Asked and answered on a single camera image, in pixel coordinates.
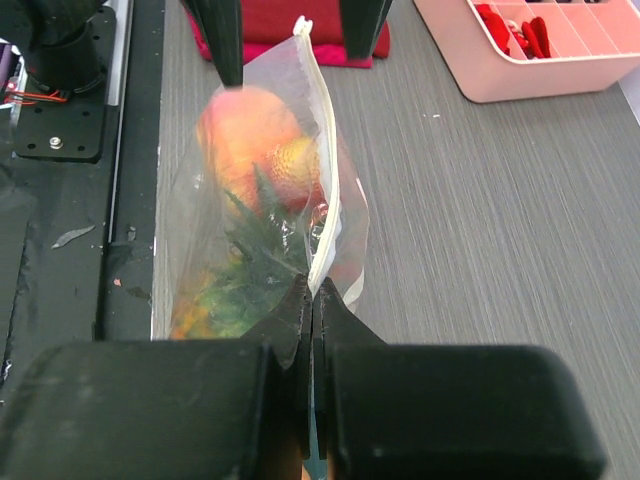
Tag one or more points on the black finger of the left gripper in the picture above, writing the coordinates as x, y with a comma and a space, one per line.
220, 23

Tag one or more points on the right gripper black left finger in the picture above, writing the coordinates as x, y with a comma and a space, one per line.
191, 409

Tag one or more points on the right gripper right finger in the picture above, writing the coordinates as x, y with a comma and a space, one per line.
402, 411

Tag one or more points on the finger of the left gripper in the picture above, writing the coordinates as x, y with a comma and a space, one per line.
362, 22

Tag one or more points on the orange toy peach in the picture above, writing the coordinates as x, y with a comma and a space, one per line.
238, 130

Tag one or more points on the orange toy pineapple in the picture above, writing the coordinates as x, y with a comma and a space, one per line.
240, 272

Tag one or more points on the clear zip top bag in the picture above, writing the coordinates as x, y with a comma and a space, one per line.
194, 201

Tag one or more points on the red folded cloth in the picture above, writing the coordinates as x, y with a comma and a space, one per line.
267, 24

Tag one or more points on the pink compartment organizer box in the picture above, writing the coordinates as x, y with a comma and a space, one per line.
513, 50

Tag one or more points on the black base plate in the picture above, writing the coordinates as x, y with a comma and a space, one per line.
78, 190

